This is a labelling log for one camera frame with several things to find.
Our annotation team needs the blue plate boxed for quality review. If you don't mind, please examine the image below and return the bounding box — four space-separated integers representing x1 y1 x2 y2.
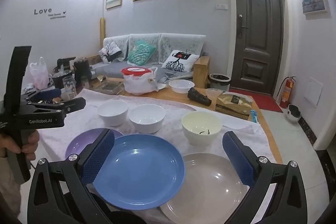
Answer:
92 134 185 210

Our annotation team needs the white disposable bowl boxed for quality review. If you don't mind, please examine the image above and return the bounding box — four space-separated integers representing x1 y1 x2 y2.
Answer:
169 79 195 94

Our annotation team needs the black packet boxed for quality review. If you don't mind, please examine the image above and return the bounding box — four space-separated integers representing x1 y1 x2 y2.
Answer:
187 87 212 106

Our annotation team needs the white ceramic bowl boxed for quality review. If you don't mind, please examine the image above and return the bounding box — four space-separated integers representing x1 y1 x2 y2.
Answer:
128 104 166 134
97 100 129 127

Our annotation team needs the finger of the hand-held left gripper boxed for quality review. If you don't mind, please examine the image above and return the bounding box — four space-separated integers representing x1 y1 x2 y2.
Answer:
22 88 62 104
26 97 87 114

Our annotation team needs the dark brown door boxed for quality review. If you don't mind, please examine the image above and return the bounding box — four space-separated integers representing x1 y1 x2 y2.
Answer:
234 0 285 95

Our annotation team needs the beige plate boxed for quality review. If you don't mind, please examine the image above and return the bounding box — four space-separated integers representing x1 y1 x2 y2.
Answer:
160 153 251 224

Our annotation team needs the clear food tray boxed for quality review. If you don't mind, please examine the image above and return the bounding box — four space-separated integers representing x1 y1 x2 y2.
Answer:
100 81 124 94

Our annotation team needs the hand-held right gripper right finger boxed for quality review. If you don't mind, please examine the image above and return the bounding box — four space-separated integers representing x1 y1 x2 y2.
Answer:
222 131 308 224

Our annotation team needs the person's left hand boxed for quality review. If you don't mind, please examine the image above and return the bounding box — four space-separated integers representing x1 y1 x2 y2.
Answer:
20 130 40 162

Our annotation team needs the purple plate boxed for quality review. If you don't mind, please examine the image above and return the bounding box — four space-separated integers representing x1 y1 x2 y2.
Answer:
65 128 124 161

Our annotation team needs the door handle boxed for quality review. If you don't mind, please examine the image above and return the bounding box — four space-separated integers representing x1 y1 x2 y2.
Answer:
238 15 249 38

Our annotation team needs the white tree-print pillow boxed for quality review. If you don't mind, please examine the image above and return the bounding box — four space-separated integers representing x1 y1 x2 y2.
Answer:
161 50 200 73

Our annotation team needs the grey trash bin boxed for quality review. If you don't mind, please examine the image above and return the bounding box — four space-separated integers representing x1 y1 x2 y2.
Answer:
209 73 231 93

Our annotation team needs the black wall sticker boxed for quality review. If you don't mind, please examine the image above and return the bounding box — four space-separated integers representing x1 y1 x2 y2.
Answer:
34 7 69 20

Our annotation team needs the cream bowl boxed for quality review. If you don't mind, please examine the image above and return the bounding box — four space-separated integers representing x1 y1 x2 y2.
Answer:
182 111 223 146

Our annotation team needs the white helmet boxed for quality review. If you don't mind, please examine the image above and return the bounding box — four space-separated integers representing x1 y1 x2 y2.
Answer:
287 104 302 122

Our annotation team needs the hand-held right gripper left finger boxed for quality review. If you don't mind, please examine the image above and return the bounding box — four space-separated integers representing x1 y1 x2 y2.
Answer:
27 128 116 224

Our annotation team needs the clear plastic lid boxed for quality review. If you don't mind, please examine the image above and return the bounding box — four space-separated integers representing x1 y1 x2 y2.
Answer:
205 88 223 101

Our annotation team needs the white wall panel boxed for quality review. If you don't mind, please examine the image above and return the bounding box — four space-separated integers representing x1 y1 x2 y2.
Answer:
304 76 323 107

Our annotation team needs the person's left forearm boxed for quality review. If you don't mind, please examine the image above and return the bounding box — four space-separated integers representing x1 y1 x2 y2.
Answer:
0 133 21 218

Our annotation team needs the white pink-dotted tablecloth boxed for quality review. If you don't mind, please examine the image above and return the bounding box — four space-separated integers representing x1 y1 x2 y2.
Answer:
39 88 277 224

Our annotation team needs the red fire extinguisher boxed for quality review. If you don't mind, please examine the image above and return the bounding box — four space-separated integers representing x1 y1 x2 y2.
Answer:
279 76 297 109

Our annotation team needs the white plastic bag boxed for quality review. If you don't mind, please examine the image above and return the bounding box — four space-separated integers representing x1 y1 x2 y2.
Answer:
29 57 50 90
123 67 158 95

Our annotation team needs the teal pillow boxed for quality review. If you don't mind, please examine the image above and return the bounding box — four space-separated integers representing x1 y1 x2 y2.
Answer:
128 40 156 65

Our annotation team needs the red-lid container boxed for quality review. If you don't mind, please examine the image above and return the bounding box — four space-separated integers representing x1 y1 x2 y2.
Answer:
121 66 153 77

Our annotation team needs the rolled bamboo mat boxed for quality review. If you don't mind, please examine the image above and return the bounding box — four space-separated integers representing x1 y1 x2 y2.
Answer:
99 18 106 48

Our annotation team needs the gold tissue box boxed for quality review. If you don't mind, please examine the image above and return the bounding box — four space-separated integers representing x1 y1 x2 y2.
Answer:
215 91 253 120

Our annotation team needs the glass cup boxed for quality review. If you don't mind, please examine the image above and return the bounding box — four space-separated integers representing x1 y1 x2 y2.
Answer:
62 76 77 98

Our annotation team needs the grey sofa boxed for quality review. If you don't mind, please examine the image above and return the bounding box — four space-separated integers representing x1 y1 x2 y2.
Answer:
89 33 206 83

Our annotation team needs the red doormat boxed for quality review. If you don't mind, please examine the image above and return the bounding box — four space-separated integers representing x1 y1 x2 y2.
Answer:
229 86 283 113

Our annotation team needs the black and white pillow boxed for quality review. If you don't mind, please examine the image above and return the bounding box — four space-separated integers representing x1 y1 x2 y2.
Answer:
99 40 124 63

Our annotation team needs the black kettle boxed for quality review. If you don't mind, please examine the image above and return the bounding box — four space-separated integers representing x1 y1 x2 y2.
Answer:
74 59 92 83

